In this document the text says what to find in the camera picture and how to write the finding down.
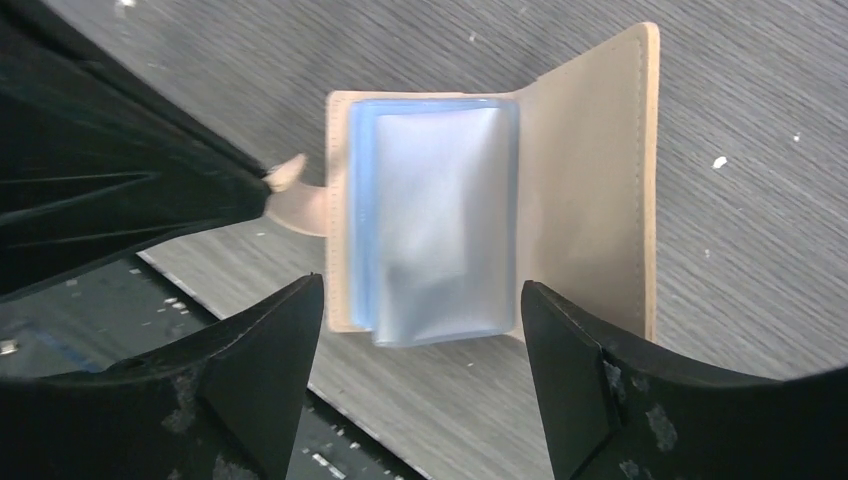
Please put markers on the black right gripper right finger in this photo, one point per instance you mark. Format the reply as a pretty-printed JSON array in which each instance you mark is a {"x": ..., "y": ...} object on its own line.
[{"x": 616, "y": 406}]

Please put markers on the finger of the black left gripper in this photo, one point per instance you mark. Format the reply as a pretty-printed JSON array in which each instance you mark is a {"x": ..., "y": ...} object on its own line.
[{"x": 95, "y": 163}]

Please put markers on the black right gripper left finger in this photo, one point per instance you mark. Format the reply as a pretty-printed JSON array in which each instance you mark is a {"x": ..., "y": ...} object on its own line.
[{"x": 221, "y": 403}]

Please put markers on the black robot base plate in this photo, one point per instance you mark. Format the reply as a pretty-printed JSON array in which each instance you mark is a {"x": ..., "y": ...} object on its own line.
[{"x": 127, "y": 309}]

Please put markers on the beige leather card holder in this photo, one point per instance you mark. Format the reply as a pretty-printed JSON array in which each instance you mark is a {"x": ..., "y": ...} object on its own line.
[{"x": 438, "y": 206}]

